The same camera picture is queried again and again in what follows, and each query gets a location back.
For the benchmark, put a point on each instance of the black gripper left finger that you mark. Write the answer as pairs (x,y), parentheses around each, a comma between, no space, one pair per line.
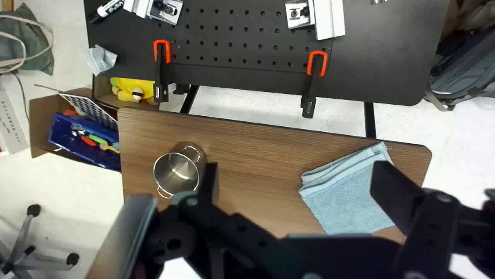
(208,184)

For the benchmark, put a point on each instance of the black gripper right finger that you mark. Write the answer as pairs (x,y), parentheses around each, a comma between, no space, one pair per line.
(395,194)

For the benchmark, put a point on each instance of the light blue folded towel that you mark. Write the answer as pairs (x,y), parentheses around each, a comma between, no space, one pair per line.
(341,191)

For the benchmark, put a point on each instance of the orange and black bar clamp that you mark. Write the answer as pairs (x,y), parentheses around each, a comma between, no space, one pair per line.
(163,83)
(310,98)

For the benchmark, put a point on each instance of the yellow toy object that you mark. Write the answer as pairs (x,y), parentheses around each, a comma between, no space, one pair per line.
(129,89)

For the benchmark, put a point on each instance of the blue box of toys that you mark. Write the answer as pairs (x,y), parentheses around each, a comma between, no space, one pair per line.
(82,142)

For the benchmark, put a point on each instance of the checkered paper sheet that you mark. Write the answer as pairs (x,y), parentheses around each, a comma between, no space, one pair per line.
(93,109)

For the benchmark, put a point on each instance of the grey backpack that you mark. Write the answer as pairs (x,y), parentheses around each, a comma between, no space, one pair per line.
(464,70)

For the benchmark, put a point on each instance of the black perforated work table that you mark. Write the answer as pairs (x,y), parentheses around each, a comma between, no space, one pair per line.
(248,41)

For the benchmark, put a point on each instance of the crumpled pale blue cloth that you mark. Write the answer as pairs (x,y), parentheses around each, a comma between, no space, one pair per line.
(101,60)

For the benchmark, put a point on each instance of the brown cardboard box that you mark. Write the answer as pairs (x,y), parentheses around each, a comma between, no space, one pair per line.
(41,125)

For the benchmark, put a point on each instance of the silver aluminium extrusion bar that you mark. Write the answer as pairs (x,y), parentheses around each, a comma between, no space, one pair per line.
(136,7)
(330,18)

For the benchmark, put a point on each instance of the office chair wheel base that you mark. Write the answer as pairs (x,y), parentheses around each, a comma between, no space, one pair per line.
(24,241)

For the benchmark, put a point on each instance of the white marker pen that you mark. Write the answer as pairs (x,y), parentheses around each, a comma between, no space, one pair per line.
(109,8)

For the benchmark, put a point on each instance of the white printed paper sheet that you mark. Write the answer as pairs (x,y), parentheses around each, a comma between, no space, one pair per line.
(11,122)

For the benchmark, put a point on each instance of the green fabric bag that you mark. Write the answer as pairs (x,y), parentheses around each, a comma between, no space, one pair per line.
(31,47)

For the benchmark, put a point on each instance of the white square bracket block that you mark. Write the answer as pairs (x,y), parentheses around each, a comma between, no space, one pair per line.
(299,15)

